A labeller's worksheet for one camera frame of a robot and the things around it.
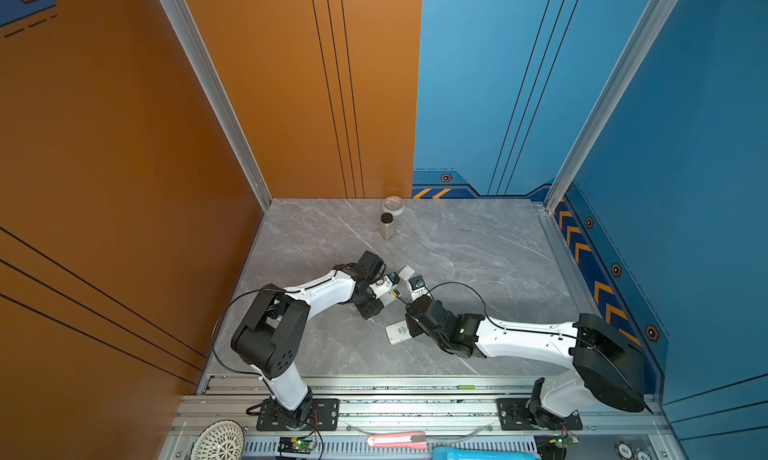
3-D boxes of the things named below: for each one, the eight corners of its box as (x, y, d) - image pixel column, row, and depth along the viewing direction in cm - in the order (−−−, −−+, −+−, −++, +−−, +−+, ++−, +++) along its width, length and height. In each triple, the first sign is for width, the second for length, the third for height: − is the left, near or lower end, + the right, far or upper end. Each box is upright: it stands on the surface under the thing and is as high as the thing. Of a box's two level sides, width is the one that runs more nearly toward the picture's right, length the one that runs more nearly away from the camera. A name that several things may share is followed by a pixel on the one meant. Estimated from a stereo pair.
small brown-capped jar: (385, 241, 111) (384, 223, 103) (379, 233, 113) (378, 216, 105) (395, 235, 112) (396, 218, 105) (389, 228, 115) (388, 210, 107)
